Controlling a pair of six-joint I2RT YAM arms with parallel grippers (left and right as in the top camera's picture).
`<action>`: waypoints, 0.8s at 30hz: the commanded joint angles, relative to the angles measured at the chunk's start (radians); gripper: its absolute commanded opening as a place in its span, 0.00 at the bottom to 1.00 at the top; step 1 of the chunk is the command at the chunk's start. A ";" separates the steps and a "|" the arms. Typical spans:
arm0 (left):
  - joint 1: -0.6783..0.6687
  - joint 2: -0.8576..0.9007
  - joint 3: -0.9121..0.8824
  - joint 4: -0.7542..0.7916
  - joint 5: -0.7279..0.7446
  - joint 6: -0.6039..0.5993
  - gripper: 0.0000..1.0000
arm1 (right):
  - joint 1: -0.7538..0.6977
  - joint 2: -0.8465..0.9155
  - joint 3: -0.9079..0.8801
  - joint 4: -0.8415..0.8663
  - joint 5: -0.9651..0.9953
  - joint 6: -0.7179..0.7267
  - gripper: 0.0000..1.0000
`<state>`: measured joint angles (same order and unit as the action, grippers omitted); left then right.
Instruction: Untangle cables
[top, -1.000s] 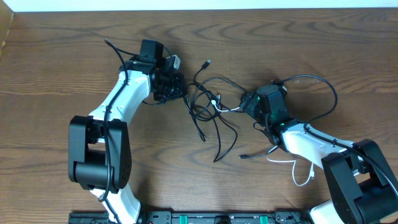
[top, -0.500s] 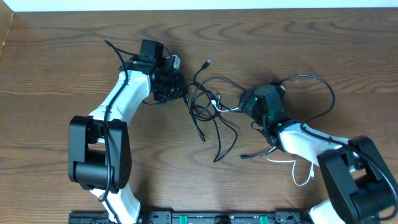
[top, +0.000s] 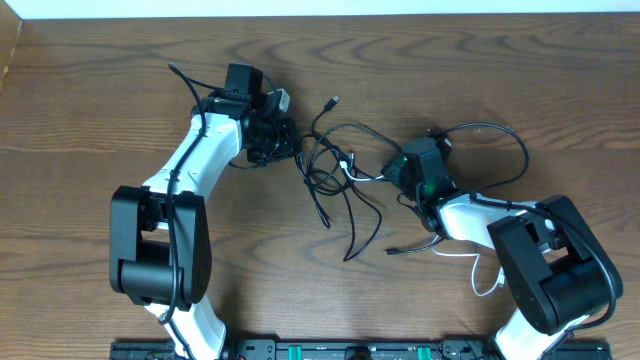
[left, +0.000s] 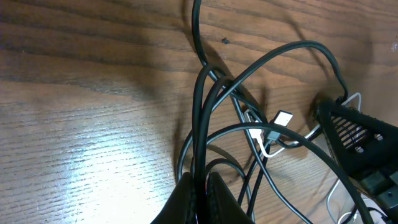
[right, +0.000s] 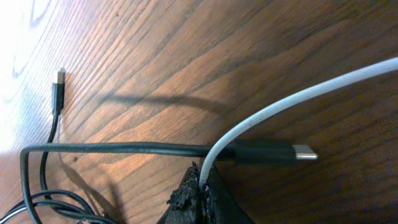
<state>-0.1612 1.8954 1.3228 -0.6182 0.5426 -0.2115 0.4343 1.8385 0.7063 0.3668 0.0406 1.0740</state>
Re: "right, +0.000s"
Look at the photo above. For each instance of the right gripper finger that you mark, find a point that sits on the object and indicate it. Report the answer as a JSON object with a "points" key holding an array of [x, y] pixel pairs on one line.
{"points": [[211, 204]]}

